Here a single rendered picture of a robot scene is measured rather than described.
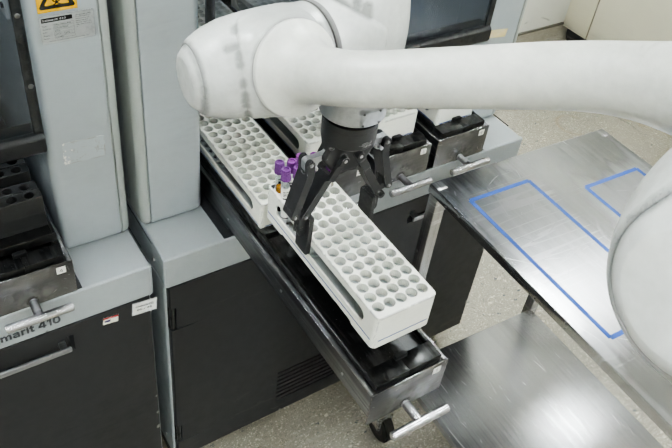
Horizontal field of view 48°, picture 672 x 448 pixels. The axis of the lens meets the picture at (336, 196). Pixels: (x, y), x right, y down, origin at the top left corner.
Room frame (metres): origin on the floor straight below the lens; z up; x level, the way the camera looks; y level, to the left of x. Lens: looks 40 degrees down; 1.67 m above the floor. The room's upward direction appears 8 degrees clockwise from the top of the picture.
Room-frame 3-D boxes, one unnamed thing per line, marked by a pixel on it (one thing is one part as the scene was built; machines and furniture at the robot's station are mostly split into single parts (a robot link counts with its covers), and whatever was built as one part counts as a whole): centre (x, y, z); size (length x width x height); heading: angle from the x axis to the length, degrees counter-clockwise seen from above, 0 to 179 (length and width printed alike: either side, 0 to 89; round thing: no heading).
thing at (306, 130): (1.22, 0.11, 0.83); 0.30 x 0.10 x 0.06; 38
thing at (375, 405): (0.90, 0.06, 0.78); 0.73 x 0.14 x 0.09; 38
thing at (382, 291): (0.79, -0.02, 0.89); 0.30 x 0.10 x 0.06; 38
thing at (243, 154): (1.04, 0.17, 0.83); 0.30 x 0.10 x 0.06; 38
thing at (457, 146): (1.51, -0.04, 0.78); 0.73 x 0.14 x 0.09; 38
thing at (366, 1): (0.80, 0.00, 1.25); 0.13 x 0.11 x 0.16; 133
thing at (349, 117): (0.81, 0.00, 1.15); 0.09 x 0.09 x 0.06
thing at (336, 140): (0.81, 0.00, 1.07); 0.08 x 0.07 x 0.09; 128
